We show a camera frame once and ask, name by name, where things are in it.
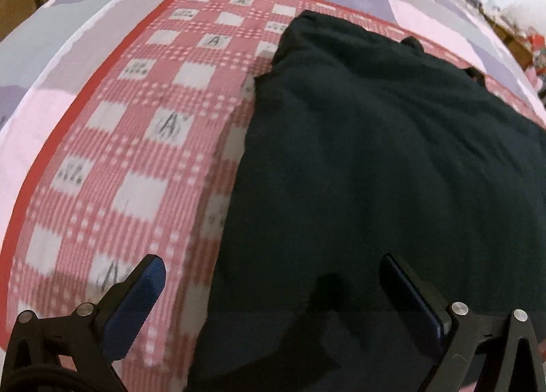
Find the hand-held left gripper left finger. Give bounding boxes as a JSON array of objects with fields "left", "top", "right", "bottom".
[{"left": 0, "top": 254, "right": 167, "bottom": 392}]

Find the dark buttoned coat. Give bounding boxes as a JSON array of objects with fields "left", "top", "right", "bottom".
[{"left": 188, "top": 10, "right": 546, "bottom": 392}]

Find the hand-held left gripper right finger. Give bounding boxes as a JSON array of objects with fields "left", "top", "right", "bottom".
[{"left": 380, "top": 252, "right": 546, "bottom": 392}]

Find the red checkered blanket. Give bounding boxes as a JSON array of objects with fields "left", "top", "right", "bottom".
[{"left": 0, "top": 0, "right": 546, "bottom": 392}]

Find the pink purple patchwork bed sheet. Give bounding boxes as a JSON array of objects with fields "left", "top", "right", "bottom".
[{"left": 0, "top": 0, "right": 546, "bottom": 290}]

